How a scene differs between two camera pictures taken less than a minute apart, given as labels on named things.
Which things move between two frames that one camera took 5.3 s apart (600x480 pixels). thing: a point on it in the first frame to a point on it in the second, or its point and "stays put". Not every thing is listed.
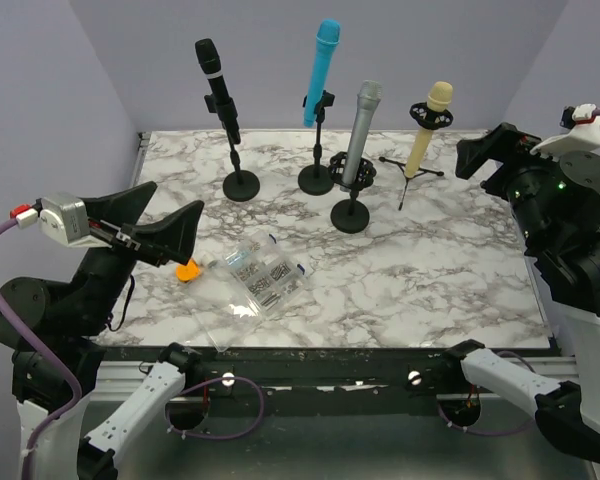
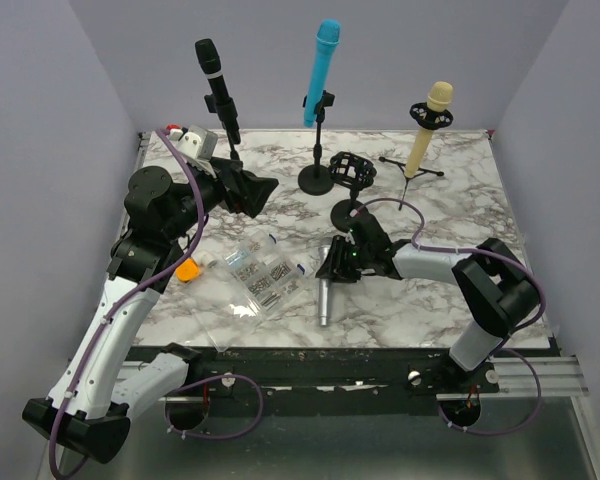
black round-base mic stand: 238,185 stays put
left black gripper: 174,234 to 252,190
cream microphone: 439,98 stays put
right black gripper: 505,142 to 334,267
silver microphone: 369,95 to 324,287
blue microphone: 327,43 stays put
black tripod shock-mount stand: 429,120 stays put
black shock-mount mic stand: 351,215 stays put
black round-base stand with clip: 318,180 stays put
